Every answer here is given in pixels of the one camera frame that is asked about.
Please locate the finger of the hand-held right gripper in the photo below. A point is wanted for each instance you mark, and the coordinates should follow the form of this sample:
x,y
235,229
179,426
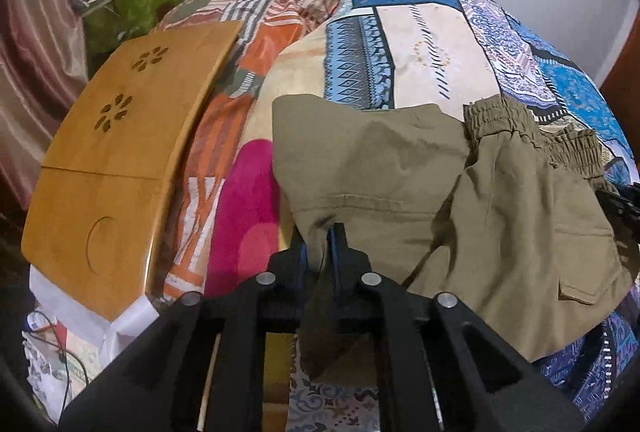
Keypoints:
x,y
620,207

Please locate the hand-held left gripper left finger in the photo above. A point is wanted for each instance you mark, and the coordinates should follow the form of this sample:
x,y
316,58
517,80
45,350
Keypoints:
x,y
225,312

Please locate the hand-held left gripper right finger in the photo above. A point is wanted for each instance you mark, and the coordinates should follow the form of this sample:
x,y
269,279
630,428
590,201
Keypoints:
x,y
400,312

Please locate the khaki pants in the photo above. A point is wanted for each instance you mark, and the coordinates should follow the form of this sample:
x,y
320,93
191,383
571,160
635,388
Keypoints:
x,y
500,222

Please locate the white patterned sheet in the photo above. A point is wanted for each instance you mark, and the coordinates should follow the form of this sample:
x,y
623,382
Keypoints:
x,y
125,327

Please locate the pink patterned fleece blanket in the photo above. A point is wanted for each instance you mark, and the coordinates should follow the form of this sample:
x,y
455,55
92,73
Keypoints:
x,y
250,202

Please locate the orange striped blanket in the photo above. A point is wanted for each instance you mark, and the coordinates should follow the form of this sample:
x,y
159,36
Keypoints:
x,y
225,132

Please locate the wooden lap desk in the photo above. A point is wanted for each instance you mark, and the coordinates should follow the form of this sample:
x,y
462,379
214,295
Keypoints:
x,y
130,127

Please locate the blue patchwork bed blanket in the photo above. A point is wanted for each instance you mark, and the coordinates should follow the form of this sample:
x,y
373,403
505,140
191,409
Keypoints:
x,y
430,42

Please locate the brown striped curtain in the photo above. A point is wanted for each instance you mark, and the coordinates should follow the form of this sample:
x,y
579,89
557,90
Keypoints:
x,y
35,62

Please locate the green storage box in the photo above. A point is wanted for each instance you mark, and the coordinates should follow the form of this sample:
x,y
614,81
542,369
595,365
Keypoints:
x,y
135,7

